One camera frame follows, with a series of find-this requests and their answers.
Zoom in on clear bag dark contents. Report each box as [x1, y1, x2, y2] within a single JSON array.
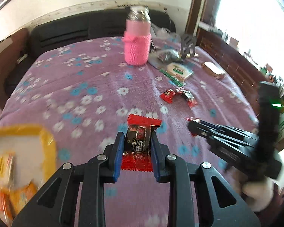
[[157, 49, 182, 63]]

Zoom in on black phone stand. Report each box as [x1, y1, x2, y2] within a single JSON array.
[[180, 33, 196, 59]]

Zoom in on round green label cake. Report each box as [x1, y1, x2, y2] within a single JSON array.
[[160, 63, 194, 87]]

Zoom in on small red candy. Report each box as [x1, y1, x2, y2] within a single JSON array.
[[160, 89, 177, 104]]

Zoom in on yellow cardboard tray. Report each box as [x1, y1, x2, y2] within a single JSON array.
[[0, 125, 57, 226]]

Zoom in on red black candy wrapper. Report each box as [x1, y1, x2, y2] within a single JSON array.
[[121, 114, 162, 172]]

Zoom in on orange soda cracker pack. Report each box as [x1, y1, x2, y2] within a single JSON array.
[[9, 181, 37, 215]]

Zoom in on white gloved right hand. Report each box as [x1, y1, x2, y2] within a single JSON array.
[[241, 150, 284, 213]]

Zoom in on yellow label cracker pack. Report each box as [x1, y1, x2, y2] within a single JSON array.
[[0, 153, 15, 191]]

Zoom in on red dark candy wrapper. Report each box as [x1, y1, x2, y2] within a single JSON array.
[[176, 87, 197, 109]]

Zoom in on brown wrapped bread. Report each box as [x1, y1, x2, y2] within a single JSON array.
[[202, 62, 225, 79]]

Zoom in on maroon armchair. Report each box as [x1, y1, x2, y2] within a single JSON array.
[[0, 28, 29, 113]]

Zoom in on purple floral tablecloth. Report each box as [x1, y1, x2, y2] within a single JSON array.
[[0, 36, 260, 227]]

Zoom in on pink knitted thermos bottle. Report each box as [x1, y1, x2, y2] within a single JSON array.
[[122, 5, 151, 66]]

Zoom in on black sofa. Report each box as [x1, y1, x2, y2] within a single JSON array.
[[4, 8, 177, 96]]

